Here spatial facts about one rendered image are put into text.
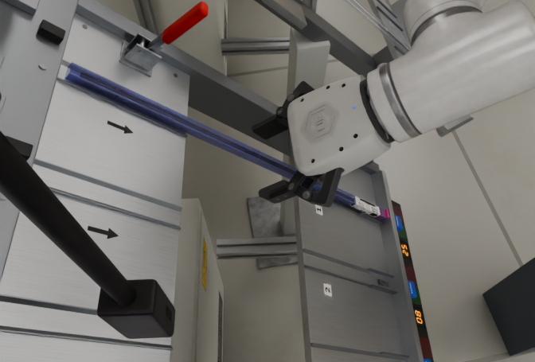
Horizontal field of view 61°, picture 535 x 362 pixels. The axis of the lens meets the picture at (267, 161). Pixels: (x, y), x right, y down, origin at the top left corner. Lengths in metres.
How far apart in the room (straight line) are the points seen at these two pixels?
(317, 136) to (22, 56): 0.29
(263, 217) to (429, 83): 1.12
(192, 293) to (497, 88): 0.56
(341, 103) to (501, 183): 1.32
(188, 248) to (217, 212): 0.72
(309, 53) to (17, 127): 0.57
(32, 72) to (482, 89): 0.38
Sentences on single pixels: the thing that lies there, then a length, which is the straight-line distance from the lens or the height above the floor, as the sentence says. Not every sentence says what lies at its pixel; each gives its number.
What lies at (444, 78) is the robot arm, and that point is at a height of 1.07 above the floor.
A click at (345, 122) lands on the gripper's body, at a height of 1.00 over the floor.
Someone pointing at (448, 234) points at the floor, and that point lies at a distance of 1.62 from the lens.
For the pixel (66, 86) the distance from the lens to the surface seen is 0.47.
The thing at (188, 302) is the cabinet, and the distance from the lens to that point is 0.80.
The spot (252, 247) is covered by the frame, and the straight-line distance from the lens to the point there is 1.14.
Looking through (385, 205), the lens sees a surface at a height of 0.73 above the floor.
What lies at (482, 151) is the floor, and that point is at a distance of 1.83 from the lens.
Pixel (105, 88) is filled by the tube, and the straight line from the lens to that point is 0.47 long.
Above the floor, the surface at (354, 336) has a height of 0.79.
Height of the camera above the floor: 1.39
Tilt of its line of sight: 58 degrees down
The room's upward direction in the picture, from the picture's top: straight up
